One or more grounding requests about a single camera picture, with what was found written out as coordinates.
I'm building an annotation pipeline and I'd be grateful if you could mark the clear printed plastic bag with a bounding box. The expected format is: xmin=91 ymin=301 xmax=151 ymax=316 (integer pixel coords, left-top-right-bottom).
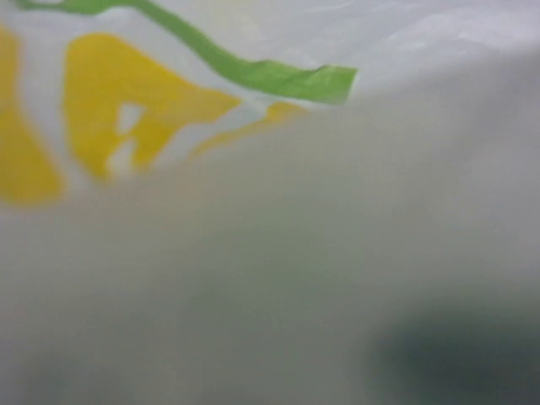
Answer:
xmin=1 ymin=1 xmax=539 ymax=404

